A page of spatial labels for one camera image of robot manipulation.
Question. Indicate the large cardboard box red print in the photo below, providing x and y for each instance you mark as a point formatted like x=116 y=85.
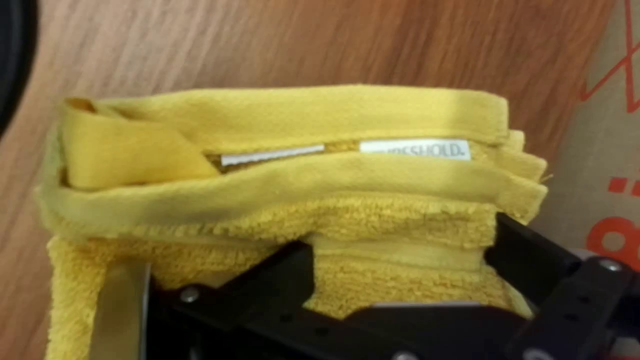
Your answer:
x=601 y=152

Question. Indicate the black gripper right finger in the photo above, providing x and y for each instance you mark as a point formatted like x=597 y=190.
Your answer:
x=581 y=307

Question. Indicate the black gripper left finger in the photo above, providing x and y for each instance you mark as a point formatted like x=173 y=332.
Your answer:
x=220 y=313

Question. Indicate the yellow towel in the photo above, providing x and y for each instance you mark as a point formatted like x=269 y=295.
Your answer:
x=267 y=192

